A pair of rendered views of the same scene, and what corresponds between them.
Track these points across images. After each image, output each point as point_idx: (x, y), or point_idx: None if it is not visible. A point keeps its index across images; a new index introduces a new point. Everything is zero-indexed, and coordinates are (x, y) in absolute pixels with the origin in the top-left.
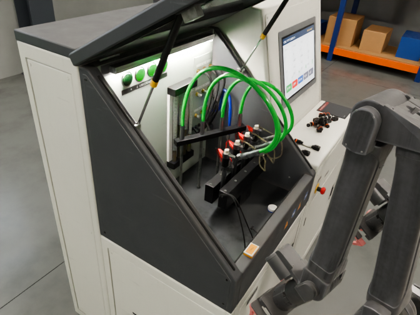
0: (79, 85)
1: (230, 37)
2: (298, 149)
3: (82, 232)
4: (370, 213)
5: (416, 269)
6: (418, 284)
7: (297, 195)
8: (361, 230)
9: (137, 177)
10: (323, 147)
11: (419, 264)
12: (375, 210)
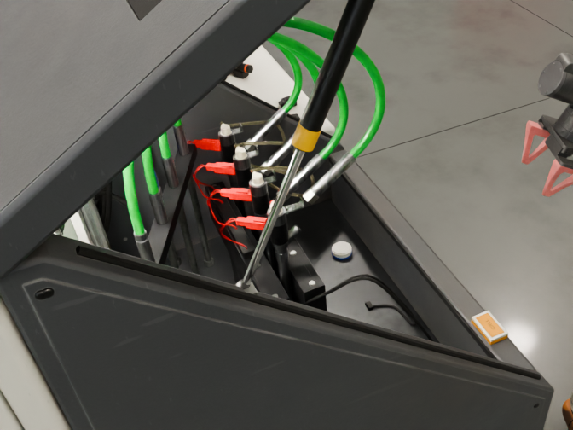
0: (11, 332)
1: None
2: (297, 119)
3: None
4: (564, 121)
5: (401, 191)
6: (423, 206)
7: (379, 192)
8: (529, 162)
9: (298, 406)
10: (290, 94)
11: (396, 183)
12: (570, 111)
